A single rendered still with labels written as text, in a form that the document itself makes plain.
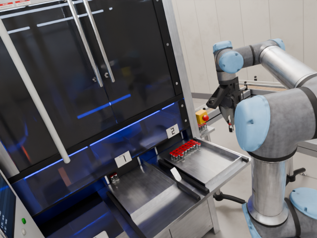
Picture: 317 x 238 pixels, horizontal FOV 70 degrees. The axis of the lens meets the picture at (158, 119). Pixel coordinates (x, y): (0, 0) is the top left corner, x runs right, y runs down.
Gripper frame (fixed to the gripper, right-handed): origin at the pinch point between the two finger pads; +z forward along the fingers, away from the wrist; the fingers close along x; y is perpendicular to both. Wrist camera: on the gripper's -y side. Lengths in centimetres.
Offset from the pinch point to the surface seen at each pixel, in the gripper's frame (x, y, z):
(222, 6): 194, 227, -43
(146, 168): 39, -30, 25
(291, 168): 21, 87, 91
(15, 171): 38, -85, -9
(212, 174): 5.9, -10.9, 25.1
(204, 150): 24.0, 1.9, 25.2
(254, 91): 46, 82, 22
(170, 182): 17.3, -28.7, 24.5
